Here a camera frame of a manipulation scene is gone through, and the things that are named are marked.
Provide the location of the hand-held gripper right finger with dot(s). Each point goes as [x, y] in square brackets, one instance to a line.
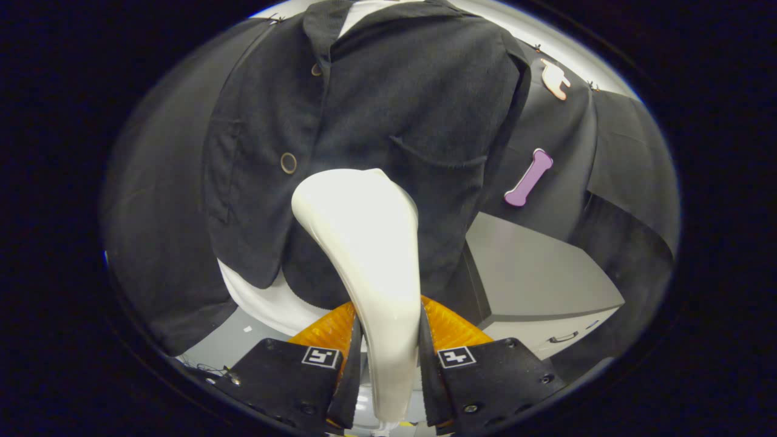
[430, 388]

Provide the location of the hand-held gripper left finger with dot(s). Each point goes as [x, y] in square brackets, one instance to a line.
[351, 388]

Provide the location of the white garment steamer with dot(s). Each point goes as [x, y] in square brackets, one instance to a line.
[370, 243]

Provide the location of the black jacket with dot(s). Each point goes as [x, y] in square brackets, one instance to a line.
[394, 91]

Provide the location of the grey cabinet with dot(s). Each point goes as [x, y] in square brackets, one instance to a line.
[534, 267]

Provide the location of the black backdrop cloth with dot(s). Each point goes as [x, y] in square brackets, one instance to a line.
[158, 182]

